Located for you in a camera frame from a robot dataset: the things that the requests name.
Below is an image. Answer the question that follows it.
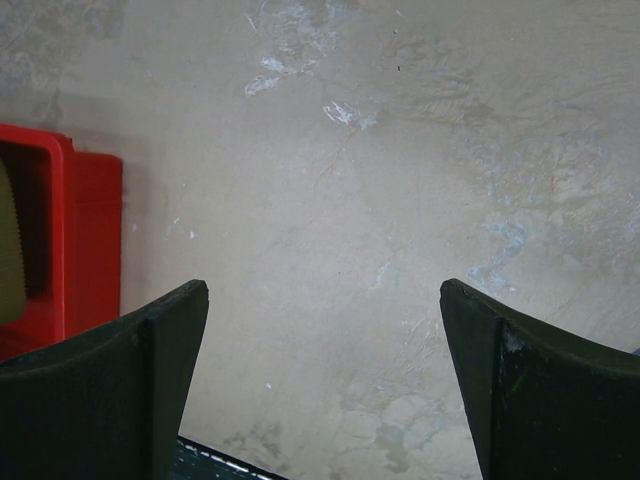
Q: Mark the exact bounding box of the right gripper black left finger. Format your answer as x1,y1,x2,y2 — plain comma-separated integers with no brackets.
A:
1,280,209,479

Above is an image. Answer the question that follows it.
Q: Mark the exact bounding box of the red plastic tray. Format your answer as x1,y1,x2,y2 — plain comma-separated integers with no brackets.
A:
1,124,123,359

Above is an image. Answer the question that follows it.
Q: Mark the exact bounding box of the green mesh waste basket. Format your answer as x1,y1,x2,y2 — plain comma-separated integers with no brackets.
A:
0,163,26,325

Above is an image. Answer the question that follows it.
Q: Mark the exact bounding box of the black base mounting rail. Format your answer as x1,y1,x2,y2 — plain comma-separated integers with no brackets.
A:
168,436,286,480

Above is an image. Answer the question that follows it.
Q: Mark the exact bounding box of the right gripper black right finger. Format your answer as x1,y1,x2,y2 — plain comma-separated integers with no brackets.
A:
440,279,639,479

